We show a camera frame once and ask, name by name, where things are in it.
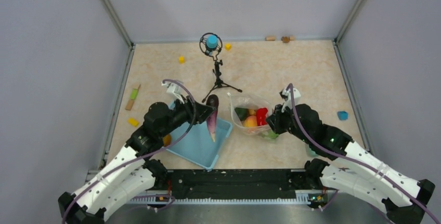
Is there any blue microphone on tripod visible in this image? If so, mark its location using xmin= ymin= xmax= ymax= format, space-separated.
xmin=199 ymin=32 xmax=243 ymax=104

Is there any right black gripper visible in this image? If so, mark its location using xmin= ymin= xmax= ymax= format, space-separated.
xmin=265 ymin=102 xmax=312 ymax=144

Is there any orange toy peach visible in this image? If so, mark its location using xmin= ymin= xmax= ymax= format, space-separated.
xmin=242 ymin=115 xmax=258 ymax=128

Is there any yellow cube left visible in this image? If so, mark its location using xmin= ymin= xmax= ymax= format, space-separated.
xmin=178 ymin=56 xmax=185 ymax=64

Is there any blue toy block right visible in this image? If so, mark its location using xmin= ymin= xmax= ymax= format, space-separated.
xmin=337 ymin=111 xmax=349 ymax=121

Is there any yellow block front left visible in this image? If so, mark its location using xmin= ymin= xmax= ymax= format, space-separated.
xmin=127 ymin=117 xmax=139 ymax=127

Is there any purple cable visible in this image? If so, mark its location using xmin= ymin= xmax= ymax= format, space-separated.
xmin=61 ymin=78 xmax=198 ymax=224
xmin=286 ymin=83 xmax=440 ymax=224

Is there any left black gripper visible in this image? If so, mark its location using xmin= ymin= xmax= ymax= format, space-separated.
xmin=160 ymin=94 xmax=216 ymax=137

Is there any blue perforated plastic basket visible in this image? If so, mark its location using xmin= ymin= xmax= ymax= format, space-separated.
xmin=167 ymin=117 xmax=233 ymax=171

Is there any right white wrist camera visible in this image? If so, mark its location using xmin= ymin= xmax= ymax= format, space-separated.
xmin=279 ymin=87 xmax=301 ymax=112

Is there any clear polka dot zip bag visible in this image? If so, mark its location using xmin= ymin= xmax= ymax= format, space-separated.
xmin=227 ymin=93 xmax=273 ymax=138

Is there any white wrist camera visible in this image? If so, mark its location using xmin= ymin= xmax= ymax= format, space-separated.
xmin=279 ymin=87 xmax=301 ymax=112
xmin=161 ymin=82 xmax=185 ymax=103

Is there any green and wood toy block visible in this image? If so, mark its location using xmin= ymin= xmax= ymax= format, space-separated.
xmin=125 ymin=83 xmax=141 ymax=111

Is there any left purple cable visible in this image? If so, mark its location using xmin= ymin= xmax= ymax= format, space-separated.
xmin=61 ymin=78 xmax=198 ymax=224

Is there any teal plastic bottle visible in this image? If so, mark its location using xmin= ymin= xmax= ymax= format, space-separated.
xmin=305 ymin=146 xmax=319 ymax=158

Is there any red toy bell pepper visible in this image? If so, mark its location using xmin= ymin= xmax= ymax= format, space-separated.
xmin=256 ymin=108 xmax=268 ymax=126

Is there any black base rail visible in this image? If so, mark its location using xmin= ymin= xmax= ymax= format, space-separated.
xmin=145 ymin=169 xmax=329 ymax=202

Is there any yellow orange toy fruit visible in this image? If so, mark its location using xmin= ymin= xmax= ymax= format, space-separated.
xmin=162 ymin=134 xmax=172 ymax=147

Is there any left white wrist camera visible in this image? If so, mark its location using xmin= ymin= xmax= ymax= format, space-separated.
xmin=161 ymin=82 xmax=185 ymax=103

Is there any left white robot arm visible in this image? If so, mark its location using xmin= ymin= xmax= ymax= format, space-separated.
xmin=58 ymin=96 xmax=217 ymax=223

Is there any purple toy eggplant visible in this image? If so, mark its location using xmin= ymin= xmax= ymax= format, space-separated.
xmin=205 ymin=94 xmax=219 ymax=142

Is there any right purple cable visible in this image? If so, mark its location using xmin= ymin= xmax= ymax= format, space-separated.
xmin=286 ymin=83 xmax=440 ymax=224

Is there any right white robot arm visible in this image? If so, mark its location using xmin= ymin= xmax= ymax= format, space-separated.
xmin=266 ymin=104 xmax=440 ymax=223

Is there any brown wooden piece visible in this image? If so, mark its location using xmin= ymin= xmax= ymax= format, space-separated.
xmin=281 ymin=36 xmax=291 ymax=43

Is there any dark green toy avocado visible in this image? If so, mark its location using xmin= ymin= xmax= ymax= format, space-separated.
xmin=234 ymin=107 xmax=249 ymax=122

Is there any wooden cork piece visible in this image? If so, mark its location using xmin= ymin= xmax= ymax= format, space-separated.
xmin=265 ymin=36 xmax=276 ymax=41

